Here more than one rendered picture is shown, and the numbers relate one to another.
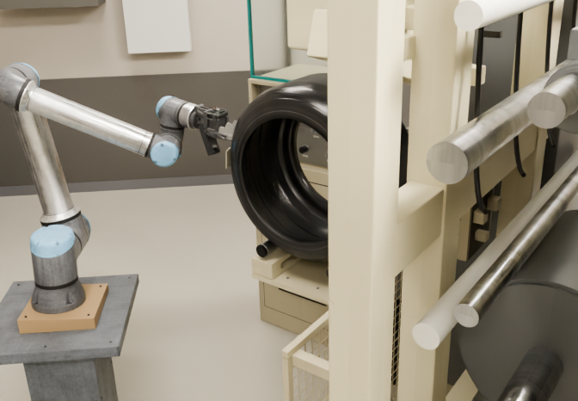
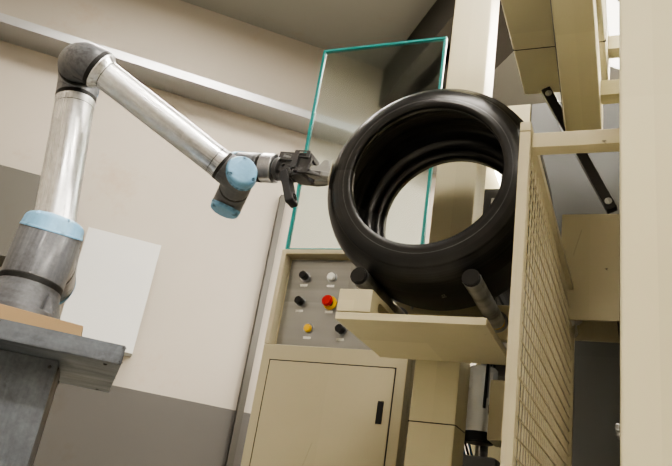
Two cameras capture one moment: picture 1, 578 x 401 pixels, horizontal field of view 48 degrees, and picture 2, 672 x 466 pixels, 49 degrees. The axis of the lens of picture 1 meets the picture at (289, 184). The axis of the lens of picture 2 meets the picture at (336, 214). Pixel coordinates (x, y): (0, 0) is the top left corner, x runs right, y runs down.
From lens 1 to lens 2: 170 cm
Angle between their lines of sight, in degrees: 47
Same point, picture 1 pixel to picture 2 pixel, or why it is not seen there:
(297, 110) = (442, 96)
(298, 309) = not seen: outside the picture
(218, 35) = (166, 350)
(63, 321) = (33, 316)
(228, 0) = (190, 315)
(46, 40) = not seen: outside the picture
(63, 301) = (37, 301)
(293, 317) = not seen: outside the picture
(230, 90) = (161, 421)
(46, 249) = (52, 219)
